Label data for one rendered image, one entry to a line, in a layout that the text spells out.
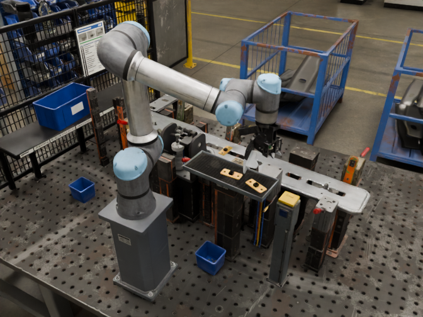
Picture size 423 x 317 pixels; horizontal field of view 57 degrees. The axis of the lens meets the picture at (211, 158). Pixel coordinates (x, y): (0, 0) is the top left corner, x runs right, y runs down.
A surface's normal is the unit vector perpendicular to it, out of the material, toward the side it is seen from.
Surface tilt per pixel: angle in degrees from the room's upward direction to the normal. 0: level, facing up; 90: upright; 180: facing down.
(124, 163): 8
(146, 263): 90
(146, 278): 90
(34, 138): 0
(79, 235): 0
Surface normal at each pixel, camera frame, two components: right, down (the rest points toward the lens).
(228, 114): -0.21, 0.56
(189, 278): 0.00, -0.82
